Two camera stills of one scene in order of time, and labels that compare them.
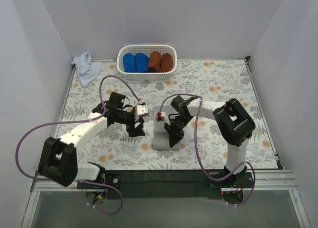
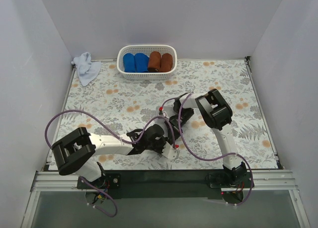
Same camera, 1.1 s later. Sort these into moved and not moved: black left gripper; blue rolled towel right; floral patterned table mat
Moved: black left gripper
Not moved: floral patterned table mat; blue rolled towel right
